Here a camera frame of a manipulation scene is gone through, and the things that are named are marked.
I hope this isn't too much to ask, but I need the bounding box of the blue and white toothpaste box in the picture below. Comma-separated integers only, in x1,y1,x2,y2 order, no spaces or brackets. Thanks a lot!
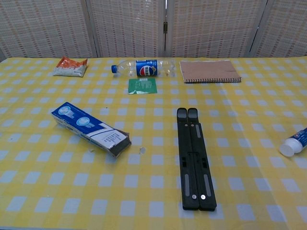
50,102,132,158

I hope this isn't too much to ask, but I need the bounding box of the white blue tube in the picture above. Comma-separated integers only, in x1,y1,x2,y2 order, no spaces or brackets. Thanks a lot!
279,127,307,158

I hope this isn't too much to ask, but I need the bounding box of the yellow checkered tablecloth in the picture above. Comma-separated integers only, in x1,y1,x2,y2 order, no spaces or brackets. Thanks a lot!
0,57,307,230

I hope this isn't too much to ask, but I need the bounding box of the green foil sachet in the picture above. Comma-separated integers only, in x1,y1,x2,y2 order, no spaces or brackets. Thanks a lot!
127,78,159,95

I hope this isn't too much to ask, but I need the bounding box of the clear bottle with blue label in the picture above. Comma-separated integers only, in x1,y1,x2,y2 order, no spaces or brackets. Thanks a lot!
110,58,177,78

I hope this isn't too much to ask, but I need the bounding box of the black folding laptop stand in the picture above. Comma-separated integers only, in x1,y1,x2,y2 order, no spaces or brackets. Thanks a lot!
177,107,217,212

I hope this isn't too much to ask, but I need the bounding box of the brown spiral notebook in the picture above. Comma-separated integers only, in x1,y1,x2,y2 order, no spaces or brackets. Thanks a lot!
179,59,242,84

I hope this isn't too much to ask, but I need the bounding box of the woven folding screen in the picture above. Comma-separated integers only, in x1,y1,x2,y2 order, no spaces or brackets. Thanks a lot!
0,0,307,58

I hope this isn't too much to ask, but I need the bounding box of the orange and white snack packet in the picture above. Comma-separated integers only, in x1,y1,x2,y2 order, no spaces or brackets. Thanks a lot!
53,56,88,78

